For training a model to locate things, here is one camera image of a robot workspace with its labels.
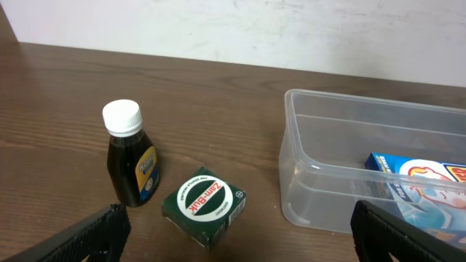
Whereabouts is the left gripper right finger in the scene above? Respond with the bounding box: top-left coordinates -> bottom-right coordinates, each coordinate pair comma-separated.
350,200 -> 465,262

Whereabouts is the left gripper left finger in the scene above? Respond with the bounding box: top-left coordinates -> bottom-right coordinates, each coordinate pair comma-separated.
5,204 -> 131,262

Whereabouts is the blue cooling patch box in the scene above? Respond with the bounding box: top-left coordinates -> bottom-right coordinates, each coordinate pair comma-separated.
365,152 -> 465,250

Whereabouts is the clear plastic container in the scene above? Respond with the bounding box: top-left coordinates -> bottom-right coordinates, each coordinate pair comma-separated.
279,90 -> 465,233

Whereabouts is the dark syrup bottle white cap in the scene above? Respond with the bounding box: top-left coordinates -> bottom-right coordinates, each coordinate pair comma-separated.
102,99 -> 160,207

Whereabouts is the green Zam-Buk ointment box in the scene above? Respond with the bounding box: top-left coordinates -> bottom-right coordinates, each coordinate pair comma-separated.
162,167 -> 247,250

